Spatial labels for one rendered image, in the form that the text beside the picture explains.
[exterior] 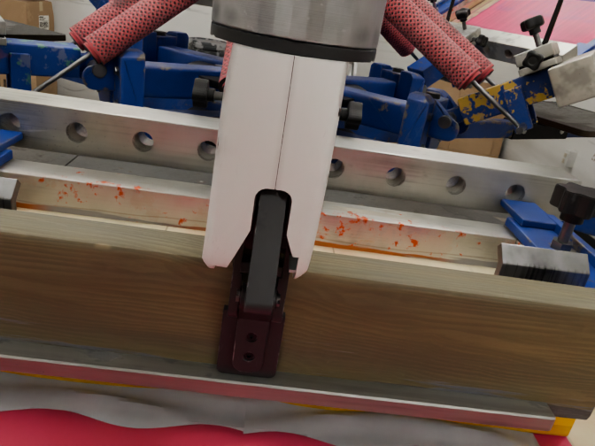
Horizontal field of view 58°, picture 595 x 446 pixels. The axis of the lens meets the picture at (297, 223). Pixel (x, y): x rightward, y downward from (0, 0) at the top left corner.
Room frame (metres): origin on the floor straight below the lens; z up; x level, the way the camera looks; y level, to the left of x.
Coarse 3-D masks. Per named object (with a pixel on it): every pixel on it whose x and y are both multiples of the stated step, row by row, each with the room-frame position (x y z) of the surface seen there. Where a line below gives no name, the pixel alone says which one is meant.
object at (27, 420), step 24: (0, 432) 0.20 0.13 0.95; (24, 432) 0.21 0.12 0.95; (48, 432) 0.21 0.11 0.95; (72, 432) 0.21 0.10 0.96; (96, 432) 0.21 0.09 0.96; (120, 432) 0.22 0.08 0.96; (144, 432) 0.22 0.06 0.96; (168, 432) 0.22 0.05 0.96; (192, 432) 0.22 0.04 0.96; (216, 432) 0.23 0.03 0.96; (240, 432) 0.23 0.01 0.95
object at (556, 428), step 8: (32, 376) 0.24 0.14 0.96; (40, 376) 0.24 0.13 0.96; (48, 376) 0.24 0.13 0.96; (104, 384) 0.24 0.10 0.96; (112, 384) 0.24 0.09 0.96; (120, 384) 0.24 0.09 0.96; (320, 408) 0.25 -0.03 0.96; (328, 408) 0.25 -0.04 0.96; (336, 408) 0.25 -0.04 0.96; (472, 424) 0.26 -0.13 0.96; (480, 424) 0.26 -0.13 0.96; (528, 432) 0.27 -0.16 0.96; (536, 432) 0.27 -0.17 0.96; (544, 432) 0.27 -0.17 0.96; (552, 432) 0.27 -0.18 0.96; (560, 432) 0.27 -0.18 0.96; (568, 432) 0.27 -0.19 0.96
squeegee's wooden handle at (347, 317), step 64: (0, 256) 0.23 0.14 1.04; (64, 256) 0.23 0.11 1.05; (128, 256) 0.24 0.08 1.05; (192, 256) 0.24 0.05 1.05; (320, 256) 0.26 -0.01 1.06; (0, 320) 0.23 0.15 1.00; (64, 320) 0.23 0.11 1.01; (128, 320) 0.23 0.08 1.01; (192, 320) 0.24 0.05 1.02; (320, 320) 0.24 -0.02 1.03; (384, 320) 0.25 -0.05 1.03; (448, 320) 0.25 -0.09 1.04; (512, 320) 0.25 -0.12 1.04; (576, 320) 0.25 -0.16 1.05; (448, 384) 0.25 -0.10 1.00; (512, 384) 0.25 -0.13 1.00; (576, 384) 0.26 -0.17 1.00
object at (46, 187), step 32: (32, 192) 0.47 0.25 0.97; (64, 192) 0.47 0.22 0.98; (96, 192) 0.47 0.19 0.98; (128, 192) 0.47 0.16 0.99; (160, 192) 0.48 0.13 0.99; (192, 192) 0.49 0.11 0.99; (160, 224) 0.48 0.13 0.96; (192, 224) 0.48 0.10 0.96; (320, 224) 0.49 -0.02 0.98; (352, 224) 0.49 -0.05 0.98; (384, 224) 0.49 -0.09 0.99; (416, 224) 0.50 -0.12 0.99; (448, 224) 0.52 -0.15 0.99; (480, 224) 0.53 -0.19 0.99; (416, 256) 0.50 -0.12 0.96; (448, 256) 0.50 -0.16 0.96; (480, 256) 0.50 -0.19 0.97
